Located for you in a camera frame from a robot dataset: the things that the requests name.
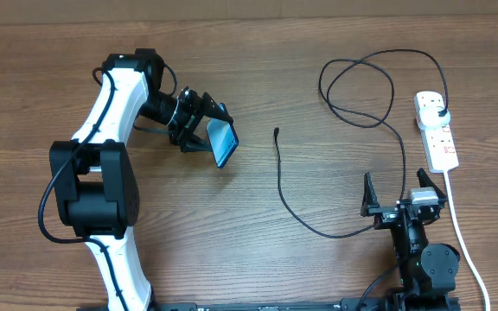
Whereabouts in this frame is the white power strip cord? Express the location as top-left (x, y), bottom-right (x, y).
top-left (442, 170), bottom-right (492, 311)

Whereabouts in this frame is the white power strip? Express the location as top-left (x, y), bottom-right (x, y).
top-left (413, 91), bottom-right (459, 173)

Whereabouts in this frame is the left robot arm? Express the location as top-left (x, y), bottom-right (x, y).
top-left (38, 48), bottom-right (239, 310)

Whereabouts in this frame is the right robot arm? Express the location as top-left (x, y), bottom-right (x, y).
top-left (356, 169), bottom-right (461, 310)

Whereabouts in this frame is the white charger plug adapter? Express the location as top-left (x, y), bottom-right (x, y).
top-left (417, 106), bottom-right (451, 130)

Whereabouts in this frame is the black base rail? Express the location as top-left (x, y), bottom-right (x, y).
top-left (75, 296), bottom-right (462, 311)

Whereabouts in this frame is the blue Galaxy smartphone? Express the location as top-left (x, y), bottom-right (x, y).
top-left (207, 103), bottom-right (239, 168)

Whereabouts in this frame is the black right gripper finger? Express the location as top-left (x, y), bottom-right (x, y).
top-left (417, 168), bottom-right (447, 203)
top-left (361, 172), bottom-right (380, 208)

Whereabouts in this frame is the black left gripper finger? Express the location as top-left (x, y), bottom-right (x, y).
top-left (179, 132), bottom-right (212, 153)
top-left (201, 92), bottom-right (233, 124)

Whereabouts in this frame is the black charging cable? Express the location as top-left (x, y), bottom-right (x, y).
top-left (272, 48), bottom-right (450, 240)

